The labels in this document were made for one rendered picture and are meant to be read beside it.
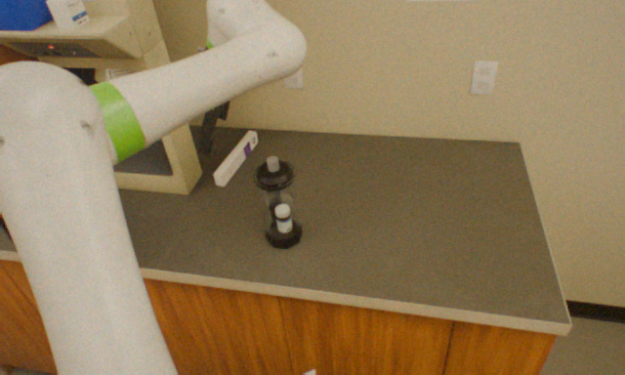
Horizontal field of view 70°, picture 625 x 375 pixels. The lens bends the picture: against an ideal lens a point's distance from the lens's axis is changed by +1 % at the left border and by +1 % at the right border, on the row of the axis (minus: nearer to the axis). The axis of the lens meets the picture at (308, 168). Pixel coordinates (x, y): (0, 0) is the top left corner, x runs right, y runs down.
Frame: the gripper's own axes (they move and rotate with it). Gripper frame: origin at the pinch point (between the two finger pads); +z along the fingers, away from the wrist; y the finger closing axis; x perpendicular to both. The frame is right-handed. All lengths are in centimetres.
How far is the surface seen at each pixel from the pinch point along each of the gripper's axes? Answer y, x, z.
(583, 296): -31, 163, 59
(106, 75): -12.7, -33.2, 5.0
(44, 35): -1.4, -41.1, -11.3
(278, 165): 6.1, 18.2, -2.2
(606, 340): -18, 177, 66
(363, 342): 28, 56, 33
